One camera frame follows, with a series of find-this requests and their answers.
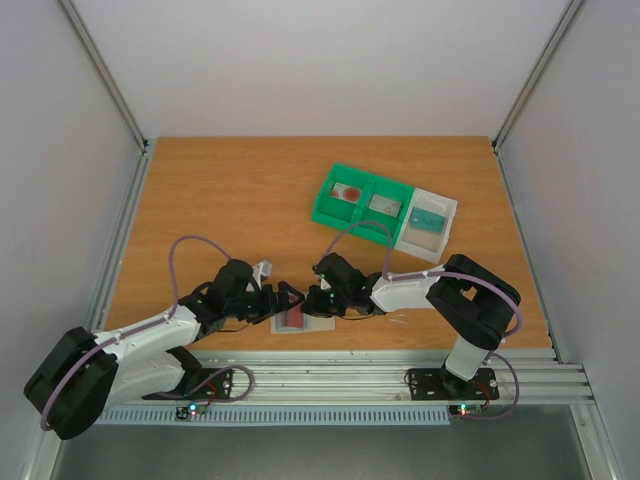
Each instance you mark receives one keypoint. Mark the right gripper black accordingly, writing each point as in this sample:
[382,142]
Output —
[323,300]

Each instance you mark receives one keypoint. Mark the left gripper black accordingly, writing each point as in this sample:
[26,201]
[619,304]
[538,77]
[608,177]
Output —
[283,306]

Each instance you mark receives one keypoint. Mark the red credit card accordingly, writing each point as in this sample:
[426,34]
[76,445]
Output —
[293,325]

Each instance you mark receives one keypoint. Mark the beige leather card holder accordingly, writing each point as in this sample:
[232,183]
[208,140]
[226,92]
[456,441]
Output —
[314,324]

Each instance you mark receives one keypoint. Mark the teal credit card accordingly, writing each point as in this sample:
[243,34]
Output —
[427,221]

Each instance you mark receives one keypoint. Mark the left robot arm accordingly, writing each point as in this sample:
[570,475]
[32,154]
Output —
[88,372]

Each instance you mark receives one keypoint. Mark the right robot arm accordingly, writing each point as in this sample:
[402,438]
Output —
[482,308]

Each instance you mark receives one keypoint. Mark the card with red circles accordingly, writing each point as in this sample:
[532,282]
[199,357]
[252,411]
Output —
[346,193]

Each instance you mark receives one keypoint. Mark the grey card in bin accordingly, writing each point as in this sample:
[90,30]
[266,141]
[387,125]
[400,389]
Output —
[384,205]

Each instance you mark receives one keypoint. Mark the green two-compartment bin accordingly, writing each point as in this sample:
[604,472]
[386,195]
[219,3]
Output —
[339,214]

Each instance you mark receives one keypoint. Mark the white translucent bin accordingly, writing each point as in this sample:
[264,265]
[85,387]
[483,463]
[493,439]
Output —
[420,244]

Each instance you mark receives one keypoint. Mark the left small circuit board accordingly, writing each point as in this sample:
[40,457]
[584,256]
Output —
[190,412]

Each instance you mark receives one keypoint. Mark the small circuit board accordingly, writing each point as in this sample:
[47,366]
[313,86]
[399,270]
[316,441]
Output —
[465,410]
[190,412]

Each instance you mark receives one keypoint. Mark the right small circuit board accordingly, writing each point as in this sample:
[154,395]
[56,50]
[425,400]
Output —
[465,410]

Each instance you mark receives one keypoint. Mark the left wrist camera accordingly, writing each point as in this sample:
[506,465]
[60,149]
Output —
[262,271]

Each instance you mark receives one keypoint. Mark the slotted grey cable duct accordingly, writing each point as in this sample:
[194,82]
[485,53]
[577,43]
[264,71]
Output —
[267,415]

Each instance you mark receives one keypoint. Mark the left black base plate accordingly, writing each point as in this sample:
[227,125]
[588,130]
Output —
[206,383]

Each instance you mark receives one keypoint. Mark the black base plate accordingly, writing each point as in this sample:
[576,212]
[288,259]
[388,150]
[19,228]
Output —
[426,384]
[206,383]

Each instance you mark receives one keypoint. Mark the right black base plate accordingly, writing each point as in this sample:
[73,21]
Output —
[426,384]

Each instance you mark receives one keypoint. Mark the left aluminium frame post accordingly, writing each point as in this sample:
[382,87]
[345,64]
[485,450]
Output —
[89,45]

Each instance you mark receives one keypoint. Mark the aluminium frame post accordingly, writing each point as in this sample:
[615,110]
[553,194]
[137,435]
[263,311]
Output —
[89,45]
[559,32]

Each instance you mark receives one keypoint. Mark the aluminium front rail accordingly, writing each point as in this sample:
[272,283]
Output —
[376,377]

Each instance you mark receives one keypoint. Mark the right aluminium frame post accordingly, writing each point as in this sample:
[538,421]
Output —
[559,32]

